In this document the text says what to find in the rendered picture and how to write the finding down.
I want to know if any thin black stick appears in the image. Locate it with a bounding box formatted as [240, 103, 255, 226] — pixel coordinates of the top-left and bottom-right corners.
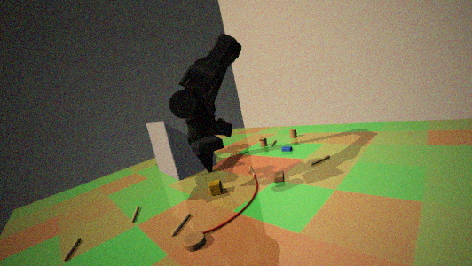
[64, 238, 81, 261]

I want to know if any small blue block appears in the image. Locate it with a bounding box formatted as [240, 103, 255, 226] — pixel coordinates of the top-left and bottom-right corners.
[282, 146, 293, 152]

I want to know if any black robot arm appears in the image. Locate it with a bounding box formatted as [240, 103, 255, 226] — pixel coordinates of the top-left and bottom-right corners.
[169, 34, 241, 137]

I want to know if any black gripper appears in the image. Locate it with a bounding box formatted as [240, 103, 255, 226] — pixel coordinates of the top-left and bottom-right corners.
[185, 111, 224, 173]

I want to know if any round wooden button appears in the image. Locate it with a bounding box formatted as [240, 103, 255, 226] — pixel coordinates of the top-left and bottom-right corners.
[183, 231, 207, 252]

